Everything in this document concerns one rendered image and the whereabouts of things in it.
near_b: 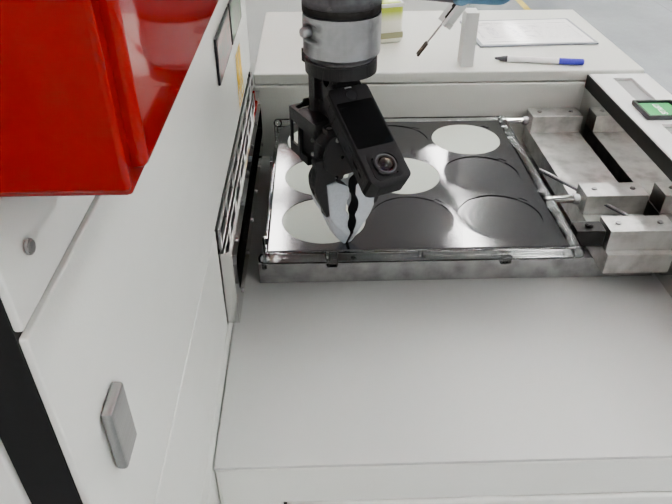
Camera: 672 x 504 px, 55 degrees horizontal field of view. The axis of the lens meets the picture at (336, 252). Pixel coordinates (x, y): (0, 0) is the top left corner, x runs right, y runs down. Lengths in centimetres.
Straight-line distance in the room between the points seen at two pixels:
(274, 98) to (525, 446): 66
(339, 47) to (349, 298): 31
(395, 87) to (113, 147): 88
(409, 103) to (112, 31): 90
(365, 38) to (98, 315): 39
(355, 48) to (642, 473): 49
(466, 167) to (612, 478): 44
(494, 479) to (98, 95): 55
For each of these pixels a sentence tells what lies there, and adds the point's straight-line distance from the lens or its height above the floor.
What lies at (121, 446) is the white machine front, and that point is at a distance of 33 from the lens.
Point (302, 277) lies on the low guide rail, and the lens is 81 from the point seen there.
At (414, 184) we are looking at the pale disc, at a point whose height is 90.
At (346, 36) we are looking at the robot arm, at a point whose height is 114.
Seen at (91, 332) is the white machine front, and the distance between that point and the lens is 31.
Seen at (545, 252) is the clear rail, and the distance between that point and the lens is 76.
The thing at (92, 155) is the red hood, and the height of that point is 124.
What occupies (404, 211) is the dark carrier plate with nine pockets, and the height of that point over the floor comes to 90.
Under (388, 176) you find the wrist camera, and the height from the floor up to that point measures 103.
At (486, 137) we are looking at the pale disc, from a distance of 101.
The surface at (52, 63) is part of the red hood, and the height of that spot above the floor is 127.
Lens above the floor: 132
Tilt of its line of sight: 36 degrees down
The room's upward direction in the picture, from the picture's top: straight up
